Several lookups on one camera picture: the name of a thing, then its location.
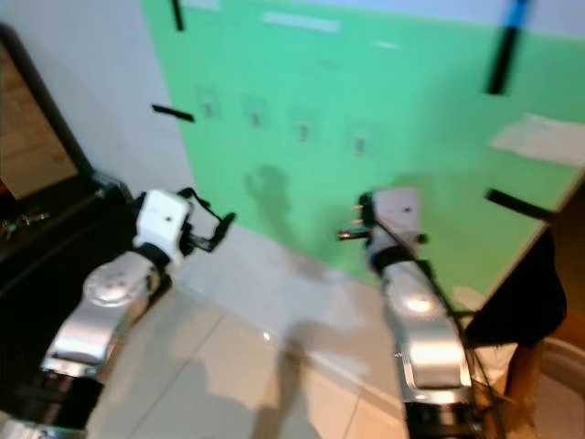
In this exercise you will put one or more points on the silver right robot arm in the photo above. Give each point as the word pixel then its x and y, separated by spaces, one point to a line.
pixel 425 338

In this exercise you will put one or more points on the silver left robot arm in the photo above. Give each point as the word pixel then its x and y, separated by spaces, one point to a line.
pixel 96 320

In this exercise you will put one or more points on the bunch of keys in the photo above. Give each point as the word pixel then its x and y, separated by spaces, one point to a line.
pixel 27 220

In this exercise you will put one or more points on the green board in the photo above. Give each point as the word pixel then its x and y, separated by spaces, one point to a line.
pixel 338 82

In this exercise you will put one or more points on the black cabinet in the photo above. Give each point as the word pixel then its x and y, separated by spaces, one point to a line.
pixel 46 274

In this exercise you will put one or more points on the person in black clothes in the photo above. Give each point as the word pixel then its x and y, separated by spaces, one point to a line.
pixel 516 293

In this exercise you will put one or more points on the white round bin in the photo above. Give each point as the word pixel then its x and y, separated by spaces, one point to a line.
pixel 562 393

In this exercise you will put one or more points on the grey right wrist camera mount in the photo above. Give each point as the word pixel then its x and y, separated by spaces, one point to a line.
pixel 400 215

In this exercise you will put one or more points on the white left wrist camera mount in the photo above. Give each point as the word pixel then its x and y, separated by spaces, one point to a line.
pixel 163 219

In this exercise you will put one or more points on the small wall hook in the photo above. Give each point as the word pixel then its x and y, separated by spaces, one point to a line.
pixel 207 103
pixel 256 115

